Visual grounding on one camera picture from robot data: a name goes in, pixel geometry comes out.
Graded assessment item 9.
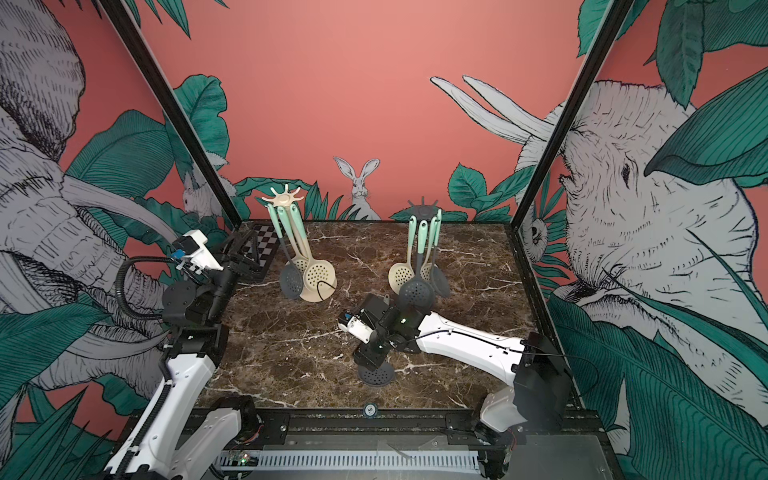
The beige skimmer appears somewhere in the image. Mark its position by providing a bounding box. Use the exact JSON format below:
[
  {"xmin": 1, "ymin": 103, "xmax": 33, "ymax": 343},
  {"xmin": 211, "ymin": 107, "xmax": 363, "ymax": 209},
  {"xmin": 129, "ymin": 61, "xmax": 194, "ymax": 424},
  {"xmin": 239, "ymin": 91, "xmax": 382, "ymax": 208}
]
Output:
[
  {"xmin": 277, "ymin": 206, "xmax": 308, "ymax": 273},
  {"xmin": 290, "ymin": 203, "xmax": 337, "ymax": 303},
  {"xmin": 388, "ymin": 215, "xmax": 417, "ymax": 294},
  {"xmin": 420, "ymin": 217, "xmax": 437, "ymax": 282}
]

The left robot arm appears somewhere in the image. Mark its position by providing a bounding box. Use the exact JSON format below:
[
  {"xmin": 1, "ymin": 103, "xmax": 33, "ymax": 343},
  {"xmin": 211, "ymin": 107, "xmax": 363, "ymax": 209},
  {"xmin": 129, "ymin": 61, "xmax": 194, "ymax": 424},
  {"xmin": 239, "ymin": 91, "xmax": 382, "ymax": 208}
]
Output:
[{"xmin": 97, "ymin": 230, "xmax": 265, "ymax": 479}]

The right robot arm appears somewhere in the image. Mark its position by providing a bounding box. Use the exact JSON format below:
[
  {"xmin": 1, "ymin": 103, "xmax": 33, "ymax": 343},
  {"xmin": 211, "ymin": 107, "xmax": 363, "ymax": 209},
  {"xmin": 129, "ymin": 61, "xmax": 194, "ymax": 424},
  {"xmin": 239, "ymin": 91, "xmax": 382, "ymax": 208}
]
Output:
[{"xmin": 337, "ymin": 294, "xmax": 572, "ymax": 444}]

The beige utensil rack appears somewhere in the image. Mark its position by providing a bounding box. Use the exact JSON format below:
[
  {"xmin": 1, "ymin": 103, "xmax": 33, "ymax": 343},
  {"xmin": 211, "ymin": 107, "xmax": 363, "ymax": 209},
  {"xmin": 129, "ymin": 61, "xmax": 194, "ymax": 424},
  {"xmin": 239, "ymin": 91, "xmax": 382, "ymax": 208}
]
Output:
[{"xmin": 260, "ymin": 183, "xmax": 337, "ymax": 304}]

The dark grey utensil rack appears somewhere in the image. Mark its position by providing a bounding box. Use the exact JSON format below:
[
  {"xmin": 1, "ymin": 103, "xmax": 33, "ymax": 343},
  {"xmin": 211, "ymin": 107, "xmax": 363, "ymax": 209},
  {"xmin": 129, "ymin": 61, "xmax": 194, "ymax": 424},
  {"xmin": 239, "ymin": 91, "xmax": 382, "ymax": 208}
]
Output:
[{"xmin": 395, "ymin": 196, "xmax": 448, "ymax": 313}]

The checkerboard calibration board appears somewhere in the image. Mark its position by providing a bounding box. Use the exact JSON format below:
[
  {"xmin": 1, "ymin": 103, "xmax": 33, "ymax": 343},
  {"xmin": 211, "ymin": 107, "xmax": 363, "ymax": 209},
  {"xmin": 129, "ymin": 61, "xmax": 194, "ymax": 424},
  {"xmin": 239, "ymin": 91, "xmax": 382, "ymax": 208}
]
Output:
[{"xmin": 249, "ymin": 223, "xmax": 280, "ymax": 271}]

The white perforated vent strip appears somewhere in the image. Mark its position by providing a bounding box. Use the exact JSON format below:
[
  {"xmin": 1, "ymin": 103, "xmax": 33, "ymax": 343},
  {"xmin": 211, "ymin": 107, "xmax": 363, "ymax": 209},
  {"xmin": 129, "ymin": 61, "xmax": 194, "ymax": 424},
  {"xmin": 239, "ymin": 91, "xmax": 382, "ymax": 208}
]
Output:
[{"xmin": 213, "ymin": 450, "xmax": 481, "ymax": 474}]

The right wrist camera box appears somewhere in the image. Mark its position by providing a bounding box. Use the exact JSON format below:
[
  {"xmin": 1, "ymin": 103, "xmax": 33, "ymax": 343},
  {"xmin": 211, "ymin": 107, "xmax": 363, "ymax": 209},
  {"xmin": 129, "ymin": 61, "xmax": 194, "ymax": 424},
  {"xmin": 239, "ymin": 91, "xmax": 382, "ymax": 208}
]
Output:
[{"xmin": 338, "ymin": 311, "xmax": 375, "ymax": 344}]

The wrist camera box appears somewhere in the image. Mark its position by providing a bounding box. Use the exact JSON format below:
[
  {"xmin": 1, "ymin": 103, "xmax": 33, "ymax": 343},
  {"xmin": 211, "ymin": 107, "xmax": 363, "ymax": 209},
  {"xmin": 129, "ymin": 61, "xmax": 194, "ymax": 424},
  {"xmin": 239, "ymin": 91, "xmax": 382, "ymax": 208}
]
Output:
[
  {"xmin": 171, "ymin": 229, "xmax": 224, "ymax": 274},
  {"xmin": 338, "ymin": 311, "xmax": 375, "ymax": 344}
]

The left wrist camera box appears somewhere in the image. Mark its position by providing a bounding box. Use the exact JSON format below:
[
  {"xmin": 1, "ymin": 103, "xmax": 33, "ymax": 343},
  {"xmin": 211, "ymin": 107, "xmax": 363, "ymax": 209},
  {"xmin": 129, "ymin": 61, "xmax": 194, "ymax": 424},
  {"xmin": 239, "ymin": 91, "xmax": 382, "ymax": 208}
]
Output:
[{"xmin": 171, "ymin": 229, "xmax": 224, "ymax": 274}]

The small round rail knob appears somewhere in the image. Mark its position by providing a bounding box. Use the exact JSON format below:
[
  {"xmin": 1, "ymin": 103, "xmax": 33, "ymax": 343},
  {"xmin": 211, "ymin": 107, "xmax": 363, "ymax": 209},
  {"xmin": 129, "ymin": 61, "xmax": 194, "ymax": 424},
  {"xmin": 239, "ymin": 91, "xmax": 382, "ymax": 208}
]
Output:
[{"xmin": 363, "ymin": 403, "xmax": 378, "ymax": 418}]

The black front rail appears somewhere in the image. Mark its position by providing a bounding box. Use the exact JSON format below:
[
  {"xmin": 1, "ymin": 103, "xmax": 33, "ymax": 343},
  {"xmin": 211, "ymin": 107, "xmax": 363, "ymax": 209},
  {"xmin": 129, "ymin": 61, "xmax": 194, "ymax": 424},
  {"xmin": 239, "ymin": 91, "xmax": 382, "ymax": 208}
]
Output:
[{"xmin": 226, "ymin": 408, "xmax": 605, "ymax": 450}]

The left black frame post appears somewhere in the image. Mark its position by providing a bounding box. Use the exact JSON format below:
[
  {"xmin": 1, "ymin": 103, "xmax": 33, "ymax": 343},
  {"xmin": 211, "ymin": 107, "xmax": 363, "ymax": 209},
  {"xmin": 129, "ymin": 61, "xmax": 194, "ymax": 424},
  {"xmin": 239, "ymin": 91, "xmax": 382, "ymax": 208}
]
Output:
[{"xmin": 99, "ymin": 0, "xmax": 242, "ymax": 230}]

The black frame post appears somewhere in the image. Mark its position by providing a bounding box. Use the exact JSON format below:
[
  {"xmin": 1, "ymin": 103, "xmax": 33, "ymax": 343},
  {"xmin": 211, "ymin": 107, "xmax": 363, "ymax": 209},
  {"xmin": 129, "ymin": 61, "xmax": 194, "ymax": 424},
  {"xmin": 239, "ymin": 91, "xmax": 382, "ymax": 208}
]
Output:
[
  {"xmin": 99, "ymin": 0, "xmax": 242, "ymax": 230},
  {"xmin": 511, "ymin": 0, "xmax": 633, "ymax": 231}
]

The right black frame post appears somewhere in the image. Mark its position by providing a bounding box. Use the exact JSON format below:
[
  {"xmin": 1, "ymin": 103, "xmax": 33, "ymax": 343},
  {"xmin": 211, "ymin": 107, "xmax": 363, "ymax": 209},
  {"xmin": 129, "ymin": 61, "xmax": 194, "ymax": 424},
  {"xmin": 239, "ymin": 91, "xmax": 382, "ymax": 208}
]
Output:
[{"xmin": 511, "ymin": 0, "xmax": 633, "ymax": 231}]

